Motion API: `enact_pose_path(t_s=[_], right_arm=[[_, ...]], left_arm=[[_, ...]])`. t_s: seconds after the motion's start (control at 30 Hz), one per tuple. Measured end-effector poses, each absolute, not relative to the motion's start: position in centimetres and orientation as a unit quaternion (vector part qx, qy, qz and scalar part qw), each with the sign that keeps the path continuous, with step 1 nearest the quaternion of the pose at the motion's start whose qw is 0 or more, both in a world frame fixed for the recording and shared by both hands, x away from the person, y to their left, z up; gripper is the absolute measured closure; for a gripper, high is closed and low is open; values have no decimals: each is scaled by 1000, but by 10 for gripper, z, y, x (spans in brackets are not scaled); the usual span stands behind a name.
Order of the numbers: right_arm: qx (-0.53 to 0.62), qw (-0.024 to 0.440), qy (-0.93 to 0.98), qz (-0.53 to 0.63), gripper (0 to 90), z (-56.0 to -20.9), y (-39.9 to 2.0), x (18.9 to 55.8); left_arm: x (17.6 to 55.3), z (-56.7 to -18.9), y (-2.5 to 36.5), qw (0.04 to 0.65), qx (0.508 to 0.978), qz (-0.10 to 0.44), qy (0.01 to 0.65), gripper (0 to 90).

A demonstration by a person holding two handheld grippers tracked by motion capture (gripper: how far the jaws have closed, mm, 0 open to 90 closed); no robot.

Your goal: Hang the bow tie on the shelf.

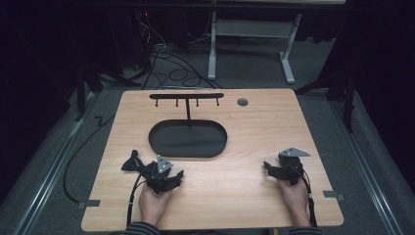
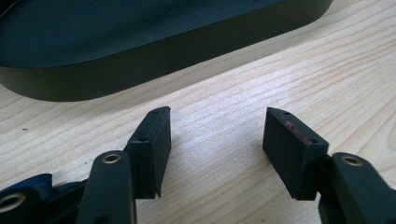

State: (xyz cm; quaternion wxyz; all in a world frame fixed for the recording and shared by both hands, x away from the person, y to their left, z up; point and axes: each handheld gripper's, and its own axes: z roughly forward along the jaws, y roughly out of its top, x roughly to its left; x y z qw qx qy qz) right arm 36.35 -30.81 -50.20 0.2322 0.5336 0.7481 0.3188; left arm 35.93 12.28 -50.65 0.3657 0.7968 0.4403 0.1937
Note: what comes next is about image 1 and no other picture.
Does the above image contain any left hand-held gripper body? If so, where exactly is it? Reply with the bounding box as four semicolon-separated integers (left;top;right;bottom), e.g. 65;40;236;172
142;154;178;196

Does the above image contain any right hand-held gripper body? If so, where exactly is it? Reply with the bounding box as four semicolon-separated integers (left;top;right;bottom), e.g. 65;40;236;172
276;147;311;187

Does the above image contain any person's left hand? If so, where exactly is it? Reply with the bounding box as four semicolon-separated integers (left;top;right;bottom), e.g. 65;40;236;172
138;185;174;227

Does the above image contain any person's right hand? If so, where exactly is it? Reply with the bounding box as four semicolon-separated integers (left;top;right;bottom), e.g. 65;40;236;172
278;177;311;228

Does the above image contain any black hook stand with tray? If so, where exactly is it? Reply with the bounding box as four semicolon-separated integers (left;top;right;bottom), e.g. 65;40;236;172
148;92;229;160

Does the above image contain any grey tape piece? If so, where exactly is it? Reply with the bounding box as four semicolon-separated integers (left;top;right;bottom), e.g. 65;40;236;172
322;190;346;203
77;199;102;211

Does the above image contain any person's left striped sleeve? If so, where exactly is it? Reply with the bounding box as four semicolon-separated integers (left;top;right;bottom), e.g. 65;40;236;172
120;221;161;235

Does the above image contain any person's striped sleeve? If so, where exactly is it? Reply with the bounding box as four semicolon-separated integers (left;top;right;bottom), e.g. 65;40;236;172
120;221;161;235
288;226;325;235

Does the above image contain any person's right striped sleeve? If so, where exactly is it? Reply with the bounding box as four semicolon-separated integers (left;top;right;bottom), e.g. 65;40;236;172
288;226;325;235

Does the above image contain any black metal stand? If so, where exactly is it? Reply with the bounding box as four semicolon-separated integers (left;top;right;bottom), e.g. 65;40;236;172
73;63;105;122
295;70;356;133

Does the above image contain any left hand-held gripper cable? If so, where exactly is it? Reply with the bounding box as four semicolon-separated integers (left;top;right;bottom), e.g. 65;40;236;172
125;169;148;228

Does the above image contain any hand-held gripper cable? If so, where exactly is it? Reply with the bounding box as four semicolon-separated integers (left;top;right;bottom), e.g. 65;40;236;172
125;169;148;228
292;164;318;228

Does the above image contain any right hand-held gripper cable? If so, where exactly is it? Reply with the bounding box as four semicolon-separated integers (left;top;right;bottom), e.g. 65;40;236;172
292;164;318;228

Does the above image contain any metal floor rail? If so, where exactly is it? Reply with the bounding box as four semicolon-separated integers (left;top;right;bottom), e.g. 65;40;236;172
328;97;407;235
12;92;99;235

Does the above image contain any black floor cable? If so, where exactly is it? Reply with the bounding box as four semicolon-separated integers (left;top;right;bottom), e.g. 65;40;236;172
63;113;115;204

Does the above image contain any tangle of black cables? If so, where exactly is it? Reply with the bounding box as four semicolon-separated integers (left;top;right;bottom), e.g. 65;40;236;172
131;11;224;91

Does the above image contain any white metal desk frame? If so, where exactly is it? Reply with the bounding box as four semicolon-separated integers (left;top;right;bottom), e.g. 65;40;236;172
207;11;303;85

